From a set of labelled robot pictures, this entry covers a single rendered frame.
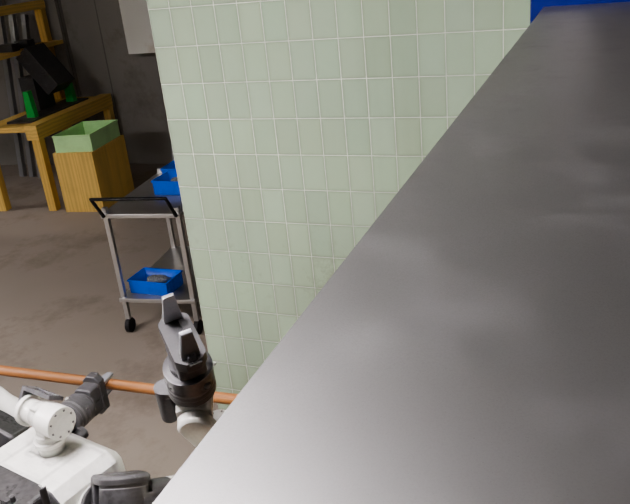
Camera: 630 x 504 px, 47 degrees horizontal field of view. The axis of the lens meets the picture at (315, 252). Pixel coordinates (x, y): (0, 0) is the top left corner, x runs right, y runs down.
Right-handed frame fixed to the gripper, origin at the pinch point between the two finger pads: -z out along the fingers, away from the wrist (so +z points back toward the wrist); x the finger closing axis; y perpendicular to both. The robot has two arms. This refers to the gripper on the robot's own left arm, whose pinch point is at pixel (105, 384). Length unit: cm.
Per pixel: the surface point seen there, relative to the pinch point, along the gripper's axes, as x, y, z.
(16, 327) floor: 117, -248, -205
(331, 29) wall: -80, 33, -124
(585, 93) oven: -90, 125, 54
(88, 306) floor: 117, -214, -243
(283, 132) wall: -41, 8, -125
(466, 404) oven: -90, 122, 116
